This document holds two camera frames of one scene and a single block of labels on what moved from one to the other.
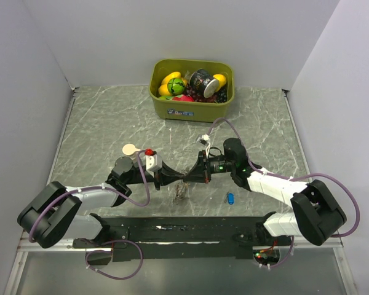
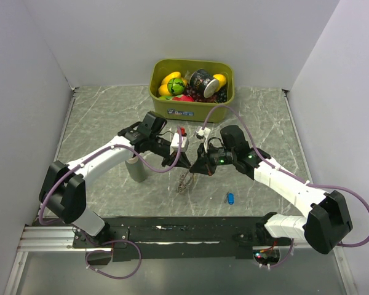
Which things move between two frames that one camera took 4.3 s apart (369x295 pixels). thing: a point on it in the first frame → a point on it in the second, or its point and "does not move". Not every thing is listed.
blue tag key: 230,198 does not move
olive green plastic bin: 192,90 does not move
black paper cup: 202,82 does not move
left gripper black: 165,176 → 182,161
